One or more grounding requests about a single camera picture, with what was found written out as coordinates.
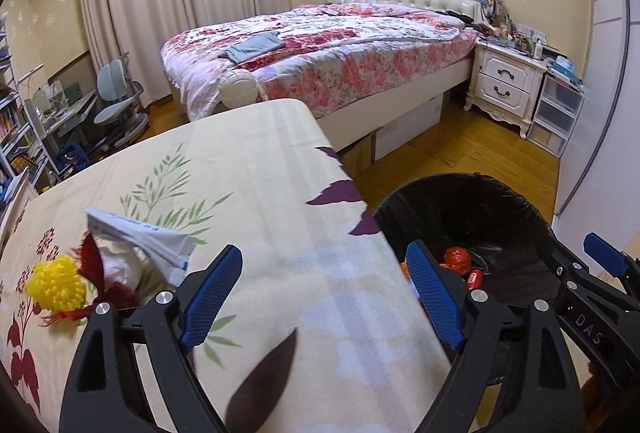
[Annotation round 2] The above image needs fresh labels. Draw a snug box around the white round tufted cushion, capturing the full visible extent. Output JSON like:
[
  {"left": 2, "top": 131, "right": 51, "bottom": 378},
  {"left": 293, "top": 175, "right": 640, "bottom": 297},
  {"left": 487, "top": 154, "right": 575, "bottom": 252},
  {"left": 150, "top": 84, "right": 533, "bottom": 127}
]
[{"left": 221, "top": 69, "right": 262, "bottom": 106}]

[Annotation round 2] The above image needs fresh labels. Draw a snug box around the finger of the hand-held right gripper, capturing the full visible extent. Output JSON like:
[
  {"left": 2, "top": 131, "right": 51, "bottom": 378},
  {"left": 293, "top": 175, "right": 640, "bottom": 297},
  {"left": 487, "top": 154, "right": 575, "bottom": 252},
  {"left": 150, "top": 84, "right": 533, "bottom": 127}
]
[
  {"left": 550, "top": 233, "right": 640, "bottom": 320},
  {"left": 584, "top": 233, "right": 640, "bottom": 299}
]

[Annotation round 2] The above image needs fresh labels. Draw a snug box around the leaf print tablecloth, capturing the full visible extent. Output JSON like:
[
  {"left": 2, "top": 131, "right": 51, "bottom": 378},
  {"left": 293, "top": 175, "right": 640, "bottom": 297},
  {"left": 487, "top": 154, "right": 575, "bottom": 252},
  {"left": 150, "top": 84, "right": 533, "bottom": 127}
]
[{"left": 0, "top": 99, "right": 453, "bottom": 433}]

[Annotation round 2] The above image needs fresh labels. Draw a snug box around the white nightstand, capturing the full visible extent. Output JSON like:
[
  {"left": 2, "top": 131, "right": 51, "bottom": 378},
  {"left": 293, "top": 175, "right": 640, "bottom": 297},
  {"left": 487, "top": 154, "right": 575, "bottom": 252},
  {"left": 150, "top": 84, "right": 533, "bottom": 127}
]
[{"left": 465, "top": 40, "right": 548, "bottom": 138}]

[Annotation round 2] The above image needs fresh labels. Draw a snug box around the cardboard box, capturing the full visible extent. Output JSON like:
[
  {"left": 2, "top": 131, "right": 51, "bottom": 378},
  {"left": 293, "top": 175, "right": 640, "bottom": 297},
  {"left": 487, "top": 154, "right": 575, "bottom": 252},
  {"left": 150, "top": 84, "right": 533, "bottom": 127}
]
[{"left": 342, "top": 133, "right": 377, "bottom": 174}]

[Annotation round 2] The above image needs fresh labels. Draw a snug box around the yellow foam fruit net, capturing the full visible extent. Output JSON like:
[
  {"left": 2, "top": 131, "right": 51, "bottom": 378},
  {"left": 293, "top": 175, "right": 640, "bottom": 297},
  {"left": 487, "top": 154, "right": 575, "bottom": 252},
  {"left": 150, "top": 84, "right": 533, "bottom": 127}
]
[{"left": 25, "top": 255, "right": 88, "bottom": 312}]

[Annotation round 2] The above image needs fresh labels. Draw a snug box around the white wardrobe door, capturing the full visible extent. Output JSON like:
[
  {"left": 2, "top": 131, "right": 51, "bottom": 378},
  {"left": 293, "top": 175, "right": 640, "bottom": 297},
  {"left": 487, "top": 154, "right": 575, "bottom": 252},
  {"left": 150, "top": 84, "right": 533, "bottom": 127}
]
[{"left": 552, "top": 0, "right": 640, "bottom": 254}]

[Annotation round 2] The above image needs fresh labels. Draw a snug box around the pink floral quilt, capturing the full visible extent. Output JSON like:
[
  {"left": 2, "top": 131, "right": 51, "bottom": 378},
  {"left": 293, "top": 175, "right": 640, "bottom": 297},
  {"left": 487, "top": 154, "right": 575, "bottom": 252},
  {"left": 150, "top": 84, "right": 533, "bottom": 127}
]
[{"left": 161, "top": 3, "right": 481, "bottom": 121}]

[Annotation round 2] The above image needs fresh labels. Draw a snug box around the white study desk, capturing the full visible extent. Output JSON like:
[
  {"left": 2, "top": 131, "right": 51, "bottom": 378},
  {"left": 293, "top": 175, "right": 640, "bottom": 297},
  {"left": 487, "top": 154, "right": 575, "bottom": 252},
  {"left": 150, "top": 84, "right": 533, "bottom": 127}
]
[{"left": 30, "top": 83, "right": 101, "bottom": 168}]

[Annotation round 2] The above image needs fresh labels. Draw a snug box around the grey blue desk chair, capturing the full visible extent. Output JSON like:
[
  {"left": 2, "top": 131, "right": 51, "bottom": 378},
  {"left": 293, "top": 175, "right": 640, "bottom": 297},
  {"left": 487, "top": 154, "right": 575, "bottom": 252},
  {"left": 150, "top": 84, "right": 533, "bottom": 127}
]
[{"left": 90, "top": 53, "right": 151, "bottom": 150}]

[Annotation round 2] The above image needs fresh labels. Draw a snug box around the black trash bin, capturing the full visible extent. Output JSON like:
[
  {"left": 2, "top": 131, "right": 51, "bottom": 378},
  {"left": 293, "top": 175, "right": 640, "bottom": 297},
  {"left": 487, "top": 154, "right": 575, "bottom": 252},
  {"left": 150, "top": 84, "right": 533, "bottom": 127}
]
[{"left": 372, "top": 173, "right": 565, "bottom": 386}]

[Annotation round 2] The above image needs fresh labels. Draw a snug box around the blue tissue box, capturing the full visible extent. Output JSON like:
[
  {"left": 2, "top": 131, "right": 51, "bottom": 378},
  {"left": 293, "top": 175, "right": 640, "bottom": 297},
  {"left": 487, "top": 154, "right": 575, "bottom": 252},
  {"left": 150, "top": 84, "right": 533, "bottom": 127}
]
[{"left": 550, "top": 58, "right": 584, "bottom": 86}]

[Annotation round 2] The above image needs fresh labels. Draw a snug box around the grey folded cloth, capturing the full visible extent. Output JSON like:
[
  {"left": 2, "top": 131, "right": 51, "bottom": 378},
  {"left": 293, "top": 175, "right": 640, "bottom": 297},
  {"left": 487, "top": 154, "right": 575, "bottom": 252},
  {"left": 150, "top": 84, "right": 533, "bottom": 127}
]
[{"left": 217, "top": 31, "right": 286, "bottom": 64}]

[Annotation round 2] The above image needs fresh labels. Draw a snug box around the clear plastic drawer unit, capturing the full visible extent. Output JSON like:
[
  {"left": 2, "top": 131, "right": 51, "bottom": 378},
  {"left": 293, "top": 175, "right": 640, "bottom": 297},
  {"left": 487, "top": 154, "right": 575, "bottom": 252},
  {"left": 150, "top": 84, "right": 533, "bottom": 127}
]
[{"left": 527, "top": 73, "right": 586, "bottom": 158}]

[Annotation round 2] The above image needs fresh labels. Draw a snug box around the white crumpled tissue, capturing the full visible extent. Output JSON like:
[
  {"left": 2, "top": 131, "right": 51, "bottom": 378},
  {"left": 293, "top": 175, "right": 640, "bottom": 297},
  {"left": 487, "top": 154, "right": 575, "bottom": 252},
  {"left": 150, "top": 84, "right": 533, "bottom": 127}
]
[{"left": 100, "top": 238, "right": 151, "bottom": 290}]

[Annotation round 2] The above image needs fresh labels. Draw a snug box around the clutter of small bottles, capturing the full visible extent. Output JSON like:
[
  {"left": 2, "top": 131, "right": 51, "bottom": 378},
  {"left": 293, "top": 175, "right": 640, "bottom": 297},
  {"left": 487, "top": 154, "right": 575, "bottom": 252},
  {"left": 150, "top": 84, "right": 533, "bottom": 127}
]
[{"left": 475, "top": 0, "right": 552, "bottom": 60}]

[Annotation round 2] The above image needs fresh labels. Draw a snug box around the white bookshelf with books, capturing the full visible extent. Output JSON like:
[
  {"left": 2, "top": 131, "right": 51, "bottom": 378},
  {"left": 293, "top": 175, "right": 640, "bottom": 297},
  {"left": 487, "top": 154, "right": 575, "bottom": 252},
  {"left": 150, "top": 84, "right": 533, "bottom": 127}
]
[{"left": 0, "top": 13, "right": 49, "bottom": 194}]

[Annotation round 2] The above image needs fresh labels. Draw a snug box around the blue plastic crate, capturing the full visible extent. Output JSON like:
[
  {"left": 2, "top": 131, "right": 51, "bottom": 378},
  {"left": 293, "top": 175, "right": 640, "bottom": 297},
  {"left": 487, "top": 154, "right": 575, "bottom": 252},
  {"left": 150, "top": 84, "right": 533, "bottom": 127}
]
[{"left": 57, "top": 144, "right": 91, "bottom": 174}]

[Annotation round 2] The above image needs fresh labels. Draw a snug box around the dark red crumpled paper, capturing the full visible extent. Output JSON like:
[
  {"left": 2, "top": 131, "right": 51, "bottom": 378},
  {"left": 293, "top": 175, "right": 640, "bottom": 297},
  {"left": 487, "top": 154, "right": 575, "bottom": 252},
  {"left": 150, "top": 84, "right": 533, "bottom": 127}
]
[{"left": 42, "top": 233, "right": 142, "bottom": 327}]

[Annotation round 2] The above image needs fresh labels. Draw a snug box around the orange paper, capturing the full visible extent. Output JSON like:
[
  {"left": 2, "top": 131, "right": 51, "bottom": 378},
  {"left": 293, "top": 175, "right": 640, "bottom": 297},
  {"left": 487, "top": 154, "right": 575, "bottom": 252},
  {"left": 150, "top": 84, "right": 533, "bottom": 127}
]
[{"left": 400, "top": 262, "right": 417, "bottom": 295}]

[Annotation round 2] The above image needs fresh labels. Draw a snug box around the orange plastic bag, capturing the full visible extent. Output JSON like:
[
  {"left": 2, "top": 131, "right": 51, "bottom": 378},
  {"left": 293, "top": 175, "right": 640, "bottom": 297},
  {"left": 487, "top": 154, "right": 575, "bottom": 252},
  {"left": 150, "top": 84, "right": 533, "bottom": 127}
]
[{"left": 440, "top": 246, "right": 474, "bottom": 284}]

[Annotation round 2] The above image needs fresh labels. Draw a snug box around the white printed plastic wrapper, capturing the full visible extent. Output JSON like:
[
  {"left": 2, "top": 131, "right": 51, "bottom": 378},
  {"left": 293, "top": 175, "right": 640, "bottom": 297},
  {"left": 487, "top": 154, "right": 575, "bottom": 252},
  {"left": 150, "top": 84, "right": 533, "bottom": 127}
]
[{"left": 82, "top": 208, "right": 197, "bottom": 287}]

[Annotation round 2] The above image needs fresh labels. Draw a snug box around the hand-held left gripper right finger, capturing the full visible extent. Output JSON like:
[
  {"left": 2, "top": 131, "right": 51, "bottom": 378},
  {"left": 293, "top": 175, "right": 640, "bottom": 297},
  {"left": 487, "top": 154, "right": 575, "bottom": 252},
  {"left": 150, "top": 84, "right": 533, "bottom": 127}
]
[{"left": 405, "top": 240, "right": 586, "bottom": 433}]

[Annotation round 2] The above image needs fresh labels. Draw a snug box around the white storage box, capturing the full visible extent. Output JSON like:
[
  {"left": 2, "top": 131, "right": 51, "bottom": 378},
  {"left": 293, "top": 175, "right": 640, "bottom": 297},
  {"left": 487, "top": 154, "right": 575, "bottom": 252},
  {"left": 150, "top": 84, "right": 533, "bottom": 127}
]
[{"left": 375, "top": 93, "right": 445, "bottom": 161}]

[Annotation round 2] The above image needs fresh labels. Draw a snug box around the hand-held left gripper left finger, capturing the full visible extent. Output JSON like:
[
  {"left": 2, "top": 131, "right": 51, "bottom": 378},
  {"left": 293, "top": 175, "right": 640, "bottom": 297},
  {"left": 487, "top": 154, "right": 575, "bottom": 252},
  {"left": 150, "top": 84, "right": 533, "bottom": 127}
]
[{"left": 59, "top": 244, "right": 244, "bottom": 433}]

